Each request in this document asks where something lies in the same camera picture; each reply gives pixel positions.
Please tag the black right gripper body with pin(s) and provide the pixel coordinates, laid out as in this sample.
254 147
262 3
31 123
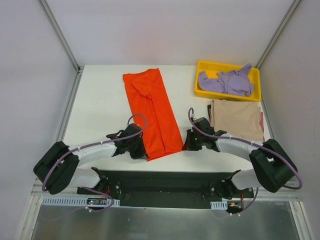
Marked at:
191 142

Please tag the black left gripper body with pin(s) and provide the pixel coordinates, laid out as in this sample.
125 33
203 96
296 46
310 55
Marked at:
139 150

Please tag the orange t shirt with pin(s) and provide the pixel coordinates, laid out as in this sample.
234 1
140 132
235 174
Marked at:
147 95

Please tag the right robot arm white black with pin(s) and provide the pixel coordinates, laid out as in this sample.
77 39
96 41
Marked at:
271 168

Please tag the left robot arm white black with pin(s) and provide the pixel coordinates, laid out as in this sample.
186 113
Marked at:
60 167

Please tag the green folded t shirt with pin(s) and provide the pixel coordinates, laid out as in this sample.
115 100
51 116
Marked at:
209 107

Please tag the beige folded t shirt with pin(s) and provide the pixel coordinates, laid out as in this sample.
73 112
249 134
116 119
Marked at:
234 117

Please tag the yellow plastic bin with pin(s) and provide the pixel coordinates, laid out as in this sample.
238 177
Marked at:
213 68

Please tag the purple t shirt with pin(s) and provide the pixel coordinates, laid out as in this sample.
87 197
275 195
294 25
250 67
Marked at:
234 82

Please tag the right white cable duct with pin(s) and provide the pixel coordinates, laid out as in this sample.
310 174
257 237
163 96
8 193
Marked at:
219 205

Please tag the white cable duct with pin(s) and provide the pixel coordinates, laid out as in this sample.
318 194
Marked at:
67 201
219 205

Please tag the left white cable duct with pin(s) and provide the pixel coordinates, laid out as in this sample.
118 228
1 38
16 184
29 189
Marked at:
67 201

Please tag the left aluminium frame post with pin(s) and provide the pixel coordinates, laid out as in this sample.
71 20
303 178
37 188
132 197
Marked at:
59 34

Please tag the aluminium frame post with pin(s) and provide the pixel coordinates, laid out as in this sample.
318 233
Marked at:
278 32
59 34

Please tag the right aluminium frame post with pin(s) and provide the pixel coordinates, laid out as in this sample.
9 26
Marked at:
278 32

